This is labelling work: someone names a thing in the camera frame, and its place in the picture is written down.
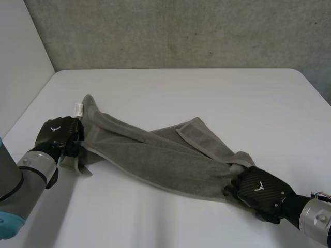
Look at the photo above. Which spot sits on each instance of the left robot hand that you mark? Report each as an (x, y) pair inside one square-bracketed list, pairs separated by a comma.
[(60, 130)]

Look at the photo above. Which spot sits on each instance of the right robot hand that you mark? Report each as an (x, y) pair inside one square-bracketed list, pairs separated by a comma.
[(261, 189)]

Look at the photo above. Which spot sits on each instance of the grey towel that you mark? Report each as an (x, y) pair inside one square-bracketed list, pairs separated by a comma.
[(160, 157)]

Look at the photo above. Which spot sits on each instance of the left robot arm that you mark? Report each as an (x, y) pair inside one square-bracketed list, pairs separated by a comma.
[(23, 180)]

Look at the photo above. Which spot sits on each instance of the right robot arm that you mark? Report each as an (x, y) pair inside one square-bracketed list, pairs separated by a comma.
[(316, 218)]

